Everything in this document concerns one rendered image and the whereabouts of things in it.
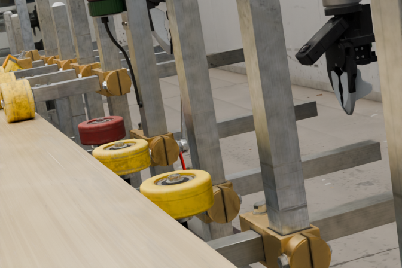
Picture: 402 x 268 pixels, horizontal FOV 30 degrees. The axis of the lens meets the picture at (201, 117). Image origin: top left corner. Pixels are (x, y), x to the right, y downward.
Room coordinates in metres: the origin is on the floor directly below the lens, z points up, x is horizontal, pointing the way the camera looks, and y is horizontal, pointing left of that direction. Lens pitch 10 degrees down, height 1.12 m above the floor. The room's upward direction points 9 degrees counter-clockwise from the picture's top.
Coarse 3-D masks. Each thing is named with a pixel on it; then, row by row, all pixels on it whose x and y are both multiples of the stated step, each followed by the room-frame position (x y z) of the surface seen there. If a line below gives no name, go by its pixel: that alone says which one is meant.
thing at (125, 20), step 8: (96, 0) 1.24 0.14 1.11; (104, 0) 1.24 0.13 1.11; (96, 16) 1.26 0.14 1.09; (104, 16) 1.25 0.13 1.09; (104, 24) 1.26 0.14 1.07; (128, 24) 1.26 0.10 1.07; (112, 40) 1.26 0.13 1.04; (120, 48) 1.27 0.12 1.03; (128, 64) 1.27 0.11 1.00; (136, 88) 1.27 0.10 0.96; (136, 96) 1.27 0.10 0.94
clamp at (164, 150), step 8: (136, 136) 1.31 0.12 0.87; (144, 136) 1.27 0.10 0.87; (152, 136) 1.26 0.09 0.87; (160, 136) 1.26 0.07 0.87; (168, 136) 1.26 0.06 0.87; (152, 144) 1.24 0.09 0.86; (160, 144) 1.24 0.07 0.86; (168, 144) 1.24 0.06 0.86; (176, 144) 1.25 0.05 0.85; (152, 152) 1.23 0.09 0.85; (160, 152) 1.24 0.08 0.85; (168, 152) 1.24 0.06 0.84; (176, 152) 1.25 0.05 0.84; (152, 160) 1.25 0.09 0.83; (160, 160) 1.24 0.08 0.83; (168, 160) 1.24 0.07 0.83; (176, 160) 1.27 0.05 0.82
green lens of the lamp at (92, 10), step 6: (108, 0) 1.24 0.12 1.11; (114, 0) 1.24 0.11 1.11; (120, 0) 1.25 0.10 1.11; (90, 6) 1.25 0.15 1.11; (96, 6) 1.24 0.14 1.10; (102, 6) 1.24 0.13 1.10; (108, 6) 1.24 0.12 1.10; (114, 6) 1.24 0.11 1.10; (120, 6) 1.25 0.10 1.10; (90, 12) 1.25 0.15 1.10; (96, 12) 1.24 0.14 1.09; (102, 12) 1.24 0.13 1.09; (108, 12) 1.24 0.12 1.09; (114, 12) 1.24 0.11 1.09
